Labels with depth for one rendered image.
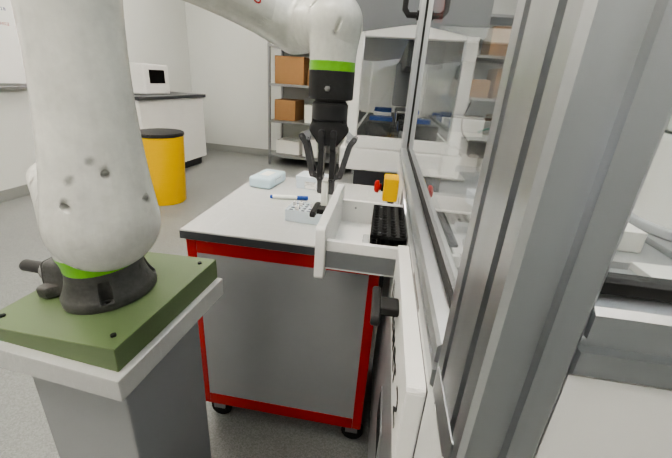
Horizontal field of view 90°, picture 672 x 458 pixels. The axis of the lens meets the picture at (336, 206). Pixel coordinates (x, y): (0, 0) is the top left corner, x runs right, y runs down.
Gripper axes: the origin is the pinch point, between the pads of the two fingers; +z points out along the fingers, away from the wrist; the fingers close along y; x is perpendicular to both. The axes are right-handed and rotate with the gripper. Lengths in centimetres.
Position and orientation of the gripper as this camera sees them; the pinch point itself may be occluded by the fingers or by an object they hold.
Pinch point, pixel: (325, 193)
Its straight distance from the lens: 77.0
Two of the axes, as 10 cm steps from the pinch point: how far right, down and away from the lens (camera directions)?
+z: -0.6, 9.3, 3.5
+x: -1.5, 3.4, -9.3
